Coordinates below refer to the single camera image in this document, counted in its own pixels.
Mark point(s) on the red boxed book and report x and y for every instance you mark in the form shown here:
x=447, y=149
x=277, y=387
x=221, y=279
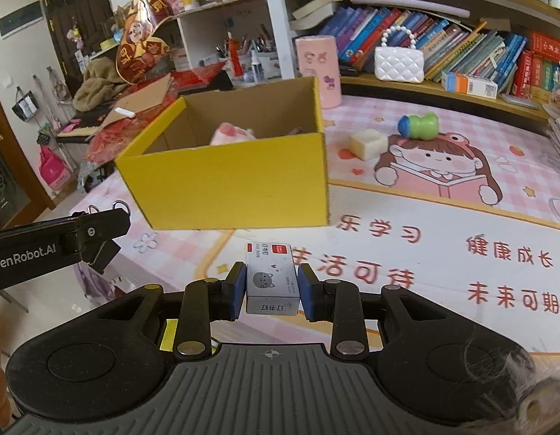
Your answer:
x=551, y=44

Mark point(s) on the pen holder with pens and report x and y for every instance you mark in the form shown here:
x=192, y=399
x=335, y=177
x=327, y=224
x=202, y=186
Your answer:
x=252, y=56

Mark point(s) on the red patterned paper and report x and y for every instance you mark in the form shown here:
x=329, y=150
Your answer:
x=125, y=142

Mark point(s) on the dark wooden door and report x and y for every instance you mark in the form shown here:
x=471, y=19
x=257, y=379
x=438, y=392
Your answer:
x=73, y=22

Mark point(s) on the pink printed desk mat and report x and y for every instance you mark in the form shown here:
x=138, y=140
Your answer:
x=443, y=199

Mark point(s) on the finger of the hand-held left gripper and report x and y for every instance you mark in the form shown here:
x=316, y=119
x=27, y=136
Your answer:
x=105, y=229
x=105, y=256

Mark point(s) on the white flat folder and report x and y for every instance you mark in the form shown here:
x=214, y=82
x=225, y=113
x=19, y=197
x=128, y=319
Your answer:
x=406, y=5

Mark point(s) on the pink pig plush toy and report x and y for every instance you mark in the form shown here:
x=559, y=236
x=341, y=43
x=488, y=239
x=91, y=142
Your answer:
x=232, y=135

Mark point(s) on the brown plush cloth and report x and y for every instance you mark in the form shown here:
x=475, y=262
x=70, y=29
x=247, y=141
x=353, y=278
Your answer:
x=98, y=84

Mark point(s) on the grey flat case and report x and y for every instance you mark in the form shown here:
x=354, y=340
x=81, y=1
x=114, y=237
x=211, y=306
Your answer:
x=521, y=101

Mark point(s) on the row of colourful books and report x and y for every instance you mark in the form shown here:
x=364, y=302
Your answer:
x=447, y=40

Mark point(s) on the green dumbbell toy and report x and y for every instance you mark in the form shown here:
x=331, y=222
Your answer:
x=420, y=127

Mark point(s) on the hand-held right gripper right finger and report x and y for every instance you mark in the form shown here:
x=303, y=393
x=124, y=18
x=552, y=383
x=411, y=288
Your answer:
x=309, y=292

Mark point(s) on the orange and white medicine box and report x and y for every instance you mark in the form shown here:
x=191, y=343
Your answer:
x=470, y=85

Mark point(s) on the white quilted pearl handbag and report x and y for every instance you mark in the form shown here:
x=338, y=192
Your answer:
x=400, y=65

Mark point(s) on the small staples box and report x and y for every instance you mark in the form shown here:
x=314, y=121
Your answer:
x=271, y=276

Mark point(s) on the pink hanging bag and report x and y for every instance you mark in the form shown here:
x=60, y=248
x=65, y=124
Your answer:
x=53, y=170

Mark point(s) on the brown cardboard sheet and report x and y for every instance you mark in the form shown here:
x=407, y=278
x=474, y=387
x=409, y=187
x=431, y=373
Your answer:
x=144, y=99

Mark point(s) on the red festive hanging decoration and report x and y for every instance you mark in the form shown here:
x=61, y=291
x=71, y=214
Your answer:
x=141, y=36

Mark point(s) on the thick white books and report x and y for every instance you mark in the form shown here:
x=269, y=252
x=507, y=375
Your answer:
x=316, y=9

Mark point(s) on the pink cylinder holder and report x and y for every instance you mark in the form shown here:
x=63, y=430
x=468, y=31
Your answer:
x=318, y=70

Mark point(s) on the white cube eraser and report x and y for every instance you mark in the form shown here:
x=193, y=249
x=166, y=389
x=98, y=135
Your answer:
x=369, y=145

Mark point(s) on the wooden bookshelf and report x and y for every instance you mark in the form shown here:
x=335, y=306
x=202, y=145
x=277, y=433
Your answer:
x=443, y=13

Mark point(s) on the white side shelf unit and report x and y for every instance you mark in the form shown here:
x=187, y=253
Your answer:
x=225, y=13

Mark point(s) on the yellow cardboard box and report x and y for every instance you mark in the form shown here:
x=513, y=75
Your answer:
x=230, y=190

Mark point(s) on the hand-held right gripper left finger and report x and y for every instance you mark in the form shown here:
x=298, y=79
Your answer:
x=237, y=290

